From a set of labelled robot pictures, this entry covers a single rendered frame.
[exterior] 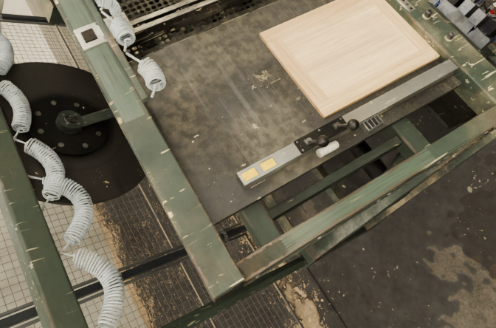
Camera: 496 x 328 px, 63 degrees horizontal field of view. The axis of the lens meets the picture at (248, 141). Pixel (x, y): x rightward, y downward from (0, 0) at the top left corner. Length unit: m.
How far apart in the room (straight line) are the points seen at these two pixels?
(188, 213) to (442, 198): 1.94
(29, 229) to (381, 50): 1.43
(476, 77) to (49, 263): 1.64
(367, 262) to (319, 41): 1.94
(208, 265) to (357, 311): 2.36
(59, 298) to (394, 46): 1.49
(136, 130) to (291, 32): 0.74
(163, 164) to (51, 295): 0.54
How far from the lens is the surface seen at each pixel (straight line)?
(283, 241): 1.24
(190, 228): 1.19
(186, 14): 1.66
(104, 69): 1.48
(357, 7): 1.84
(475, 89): 1.75
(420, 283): 3.07
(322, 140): 1.26
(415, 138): 1.60
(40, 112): 1.95
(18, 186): 1.65
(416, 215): 2.91
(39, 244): 1.54
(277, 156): 1.34
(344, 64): 1.62
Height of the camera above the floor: 2.59
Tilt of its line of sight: 46 degrees down
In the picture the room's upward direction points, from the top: 100 degrees counter-clockwise
